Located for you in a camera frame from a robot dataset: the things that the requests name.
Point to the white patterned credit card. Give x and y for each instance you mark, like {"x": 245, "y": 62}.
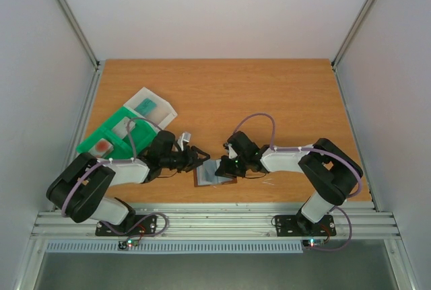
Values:
{"x": 122, "y": 128}

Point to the white translucent plastic bin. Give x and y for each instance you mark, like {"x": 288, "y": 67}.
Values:
{"x": 162, "y": 115}

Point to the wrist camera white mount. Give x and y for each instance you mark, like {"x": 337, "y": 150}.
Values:
{"x": 231, "y": 152}
{"x": 183, "y": 140}

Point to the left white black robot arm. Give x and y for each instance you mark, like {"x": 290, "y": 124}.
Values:
{"x": 80, "y": 190}

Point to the left controller board with leds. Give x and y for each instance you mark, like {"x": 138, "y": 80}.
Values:
{"x": 127, "y": 244}

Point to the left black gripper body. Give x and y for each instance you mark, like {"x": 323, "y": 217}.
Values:
{"x": 181, "y": 162}

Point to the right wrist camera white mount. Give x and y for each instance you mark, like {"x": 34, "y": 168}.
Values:
{"x": 231, "y": 152}

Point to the controller board with leds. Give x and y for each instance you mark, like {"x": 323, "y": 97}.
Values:
{"x": 127, "y": 244}
{"x": 314, "y": 243}

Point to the aluminium corner post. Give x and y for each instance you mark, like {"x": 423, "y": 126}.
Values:
{"x": 352, "y": 32}
{"x": 72, "y": 21}

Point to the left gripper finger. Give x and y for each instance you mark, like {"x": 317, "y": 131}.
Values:
{"x": 200, "y": 155}
{"x": 193, "y": 165}

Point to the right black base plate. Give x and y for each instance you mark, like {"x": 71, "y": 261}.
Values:
{"x": 290, "y": 225}

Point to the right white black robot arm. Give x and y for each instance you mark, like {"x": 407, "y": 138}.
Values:
{"x": 334, "y": 176}

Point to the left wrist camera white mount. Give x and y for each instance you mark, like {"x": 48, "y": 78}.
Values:
{"x": 183, "y": 140}

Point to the right aluminium corner post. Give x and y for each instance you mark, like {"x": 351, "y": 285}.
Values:
{"x": 352, "y": 32}

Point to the aluminium frame rail front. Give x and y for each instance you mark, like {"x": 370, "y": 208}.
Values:
{"x": 228, "y": 221}

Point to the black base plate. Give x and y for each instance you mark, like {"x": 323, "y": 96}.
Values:
{"x": 141, "y": 224}
{"x": 290, "y": 225}

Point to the green plastic compartment tray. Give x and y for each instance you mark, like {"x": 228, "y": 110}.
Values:
{"x": 111, "y": 138}

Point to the right controller board with leds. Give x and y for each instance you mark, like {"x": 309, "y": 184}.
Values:
{"x": 314, "y": 243}

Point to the grey slotted cable duct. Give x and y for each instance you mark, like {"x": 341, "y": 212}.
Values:
{"x": 178, "y": 247}

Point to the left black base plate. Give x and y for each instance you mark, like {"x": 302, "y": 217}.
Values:
{"x": 141, "y": 224}

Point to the red spotted card in tray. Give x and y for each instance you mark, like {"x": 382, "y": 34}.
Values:
{"x": 101, "y": 148}

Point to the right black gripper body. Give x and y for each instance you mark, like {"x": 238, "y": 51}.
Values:
{"x": 229, "y": 164}

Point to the teal card in bin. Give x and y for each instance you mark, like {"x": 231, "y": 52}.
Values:
{"x": 146, "y": 107}

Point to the left aluminium corner post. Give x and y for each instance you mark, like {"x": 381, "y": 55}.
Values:
{"x": 72, "y": 21}

